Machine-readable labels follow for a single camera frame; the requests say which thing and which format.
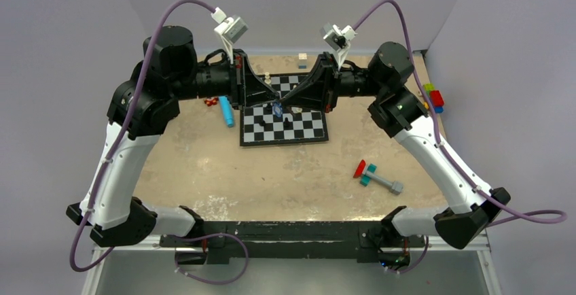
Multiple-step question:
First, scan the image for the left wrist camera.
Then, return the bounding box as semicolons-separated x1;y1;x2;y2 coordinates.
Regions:
211;7;249;65

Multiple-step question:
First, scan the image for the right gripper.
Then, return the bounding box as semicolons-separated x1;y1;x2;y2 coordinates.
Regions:
282;52;385;114

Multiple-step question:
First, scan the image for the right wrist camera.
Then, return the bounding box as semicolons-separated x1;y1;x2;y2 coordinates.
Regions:
320;23;357;69

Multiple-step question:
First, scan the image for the red owl toy block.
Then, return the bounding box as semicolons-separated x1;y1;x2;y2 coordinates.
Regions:
203;97;219;107

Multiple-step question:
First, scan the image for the red teal toy hammer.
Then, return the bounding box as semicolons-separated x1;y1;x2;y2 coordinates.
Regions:
353;160;403;195

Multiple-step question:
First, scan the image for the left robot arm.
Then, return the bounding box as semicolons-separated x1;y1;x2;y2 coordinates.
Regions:
67;26;279;247

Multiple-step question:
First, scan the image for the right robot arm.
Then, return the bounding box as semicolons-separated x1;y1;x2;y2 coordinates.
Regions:
279;41;511;249

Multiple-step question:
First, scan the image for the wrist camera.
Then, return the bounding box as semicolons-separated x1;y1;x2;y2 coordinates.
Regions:
320;23;357;69
211;7;249;65

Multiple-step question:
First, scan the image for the colourful brick toy truck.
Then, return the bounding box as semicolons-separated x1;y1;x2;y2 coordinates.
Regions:
422;83;445;114

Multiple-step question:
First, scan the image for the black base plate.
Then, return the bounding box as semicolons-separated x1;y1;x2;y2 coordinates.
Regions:
160;220;425;264

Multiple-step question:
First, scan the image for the blue key tag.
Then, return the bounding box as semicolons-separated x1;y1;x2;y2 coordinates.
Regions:
272;103;283;118

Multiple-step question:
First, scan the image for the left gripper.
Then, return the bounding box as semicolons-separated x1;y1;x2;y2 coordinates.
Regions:
168;47;279;109

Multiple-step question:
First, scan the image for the blue toy microphone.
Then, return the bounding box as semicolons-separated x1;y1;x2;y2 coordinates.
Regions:
218;96;235;128

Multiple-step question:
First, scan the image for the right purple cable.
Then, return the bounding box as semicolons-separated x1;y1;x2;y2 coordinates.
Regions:
353;0;568;275

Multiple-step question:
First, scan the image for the black white chessboard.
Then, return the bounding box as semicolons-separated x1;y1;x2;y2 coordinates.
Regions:
239;71;329;148

